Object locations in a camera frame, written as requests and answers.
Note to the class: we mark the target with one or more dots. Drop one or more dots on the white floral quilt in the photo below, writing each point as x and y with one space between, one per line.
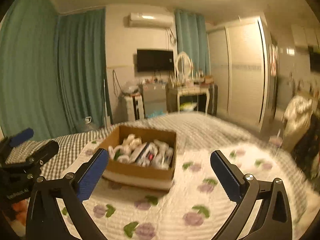
196 206

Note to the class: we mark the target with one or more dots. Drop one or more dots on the white looped soft toy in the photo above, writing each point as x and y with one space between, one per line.
120 153

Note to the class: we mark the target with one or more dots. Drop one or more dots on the teal window curtain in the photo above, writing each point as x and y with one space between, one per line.
192 38

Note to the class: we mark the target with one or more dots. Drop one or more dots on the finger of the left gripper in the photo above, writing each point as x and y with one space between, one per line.
17 139
37 159

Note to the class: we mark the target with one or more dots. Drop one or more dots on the grey mini fridge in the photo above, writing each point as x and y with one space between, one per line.
154 99

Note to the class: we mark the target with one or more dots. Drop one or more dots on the white air conditioner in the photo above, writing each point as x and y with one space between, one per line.
150 20

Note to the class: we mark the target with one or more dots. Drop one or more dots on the white louvered wardrobe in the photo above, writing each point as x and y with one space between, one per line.
238 57

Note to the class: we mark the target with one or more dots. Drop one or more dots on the white vanity table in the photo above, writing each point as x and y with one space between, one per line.
206 98

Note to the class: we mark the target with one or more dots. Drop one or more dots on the black wall television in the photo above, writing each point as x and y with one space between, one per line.
155 60

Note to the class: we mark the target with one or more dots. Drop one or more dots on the white clothes pile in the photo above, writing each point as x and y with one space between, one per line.
297 117

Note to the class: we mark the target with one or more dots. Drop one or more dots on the blue white tissue pack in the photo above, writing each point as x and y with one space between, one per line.
144 154

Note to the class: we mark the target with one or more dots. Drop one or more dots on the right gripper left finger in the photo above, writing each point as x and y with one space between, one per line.
44 217

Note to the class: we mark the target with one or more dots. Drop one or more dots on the brown cardboard box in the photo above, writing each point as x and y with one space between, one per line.
149 177

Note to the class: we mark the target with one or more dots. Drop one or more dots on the white blue tube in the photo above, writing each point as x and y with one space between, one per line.
164 155

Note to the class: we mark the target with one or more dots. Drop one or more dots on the cream lace cloth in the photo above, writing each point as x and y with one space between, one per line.
131 143

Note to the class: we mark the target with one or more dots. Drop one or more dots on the white drawer cabinet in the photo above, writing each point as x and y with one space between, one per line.
133 107

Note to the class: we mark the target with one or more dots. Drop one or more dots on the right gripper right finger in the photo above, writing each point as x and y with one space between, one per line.
273 219

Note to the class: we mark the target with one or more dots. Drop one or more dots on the white oval vanity mirror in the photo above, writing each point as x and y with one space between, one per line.
183 66

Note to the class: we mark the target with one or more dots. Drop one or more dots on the grey checked bedsheet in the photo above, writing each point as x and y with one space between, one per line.
194 131

